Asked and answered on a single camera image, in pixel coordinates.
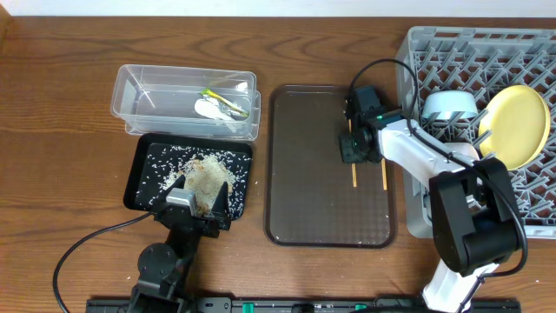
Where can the brown serving tray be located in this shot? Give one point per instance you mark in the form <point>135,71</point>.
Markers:
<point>311,201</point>

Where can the clear plastic waste bin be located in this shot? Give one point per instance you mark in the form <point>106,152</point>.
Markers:
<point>160,99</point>

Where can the white crumpled paper waste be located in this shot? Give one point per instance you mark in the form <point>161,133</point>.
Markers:
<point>223,119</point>

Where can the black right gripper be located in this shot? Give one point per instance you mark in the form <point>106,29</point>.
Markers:
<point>348,149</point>

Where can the blue bowl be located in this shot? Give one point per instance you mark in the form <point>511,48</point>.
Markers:
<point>443,105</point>

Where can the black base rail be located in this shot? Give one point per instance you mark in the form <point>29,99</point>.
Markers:
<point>227,305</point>

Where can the pink bowl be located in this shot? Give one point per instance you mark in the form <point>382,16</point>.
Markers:
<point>465,149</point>

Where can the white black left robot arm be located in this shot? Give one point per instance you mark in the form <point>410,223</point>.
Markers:
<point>164,267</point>

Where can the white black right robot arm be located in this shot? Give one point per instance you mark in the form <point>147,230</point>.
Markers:
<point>475,222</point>

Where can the yellow round plate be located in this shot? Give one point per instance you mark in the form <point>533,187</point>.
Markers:
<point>516,126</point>

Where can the black food waste tray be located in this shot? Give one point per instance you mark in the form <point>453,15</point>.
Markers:
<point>146,140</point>

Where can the grey dishwasher rack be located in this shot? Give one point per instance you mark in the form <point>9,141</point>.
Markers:
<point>483,62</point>

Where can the green snack wrapper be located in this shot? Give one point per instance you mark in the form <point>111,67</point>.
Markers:
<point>231,107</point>

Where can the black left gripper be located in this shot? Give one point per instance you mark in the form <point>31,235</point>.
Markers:
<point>191,222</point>

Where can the rice food leftovers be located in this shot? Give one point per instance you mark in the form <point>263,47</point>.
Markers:
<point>204,170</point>

